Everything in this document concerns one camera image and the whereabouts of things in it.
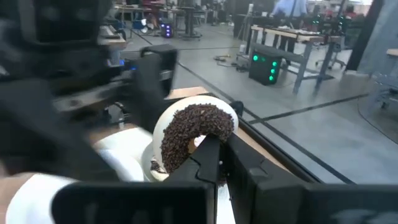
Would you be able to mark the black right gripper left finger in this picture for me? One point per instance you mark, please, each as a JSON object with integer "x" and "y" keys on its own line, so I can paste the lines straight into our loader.
{"x": 140, "y": 202}

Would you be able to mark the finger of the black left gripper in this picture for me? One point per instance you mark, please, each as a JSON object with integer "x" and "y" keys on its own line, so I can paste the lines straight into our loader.
{"x": 37, "y": 130}
{"x": 146, "y": 93}

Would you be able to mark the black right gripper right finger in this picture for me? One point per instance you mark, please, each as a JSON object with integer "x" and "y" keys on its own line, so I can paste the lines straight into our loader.
{"x": 280, "y": 202}

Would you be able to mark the small white chocolate-topped donut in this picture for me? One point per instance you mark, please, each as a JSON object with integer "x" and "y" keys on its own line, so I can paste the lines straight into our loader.
{"x": 155, "y": 166}

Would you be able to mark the large chocolate sprinkle donut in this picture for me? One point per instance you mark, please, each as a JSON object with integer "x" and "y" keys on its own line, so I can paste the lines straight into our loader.
{"x": 192, "y": 124}

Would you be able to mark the white bowl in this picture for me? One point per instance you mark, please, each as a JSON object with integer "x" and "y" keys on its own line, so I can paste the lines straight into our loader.
{"x": 130, "y": 138}

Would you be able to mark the purple lit device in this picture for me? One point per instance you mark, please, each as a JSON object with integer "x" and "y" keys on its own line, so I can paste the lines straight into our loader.
{"x": 166, "y": 30}

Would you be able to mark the white plate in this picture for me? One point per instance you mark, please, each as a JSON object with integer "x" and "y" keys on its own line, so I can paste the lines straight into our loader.
{"x": 34, "y": 202}

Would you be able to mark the black computer with green lights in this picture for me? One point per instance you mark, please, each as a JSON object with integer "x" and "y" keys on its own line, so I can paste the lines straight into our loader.
{"x": 264, "y": 68}

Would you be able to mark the wooden workbench with grey legs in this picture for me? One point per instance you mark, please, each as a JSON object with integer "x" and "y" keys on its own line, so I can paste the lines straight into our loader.
{"x": 292, "y": 34}

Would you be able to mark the black pillar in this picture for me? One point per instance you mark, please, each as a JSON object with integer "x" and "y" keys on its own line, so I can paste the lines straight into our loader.
{"x": 365, "y": 34}

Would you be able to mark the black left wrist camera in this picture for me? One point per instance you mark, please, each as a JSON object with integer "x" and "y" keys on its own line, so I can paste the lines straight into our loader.
{"x": 169, "y": 62}

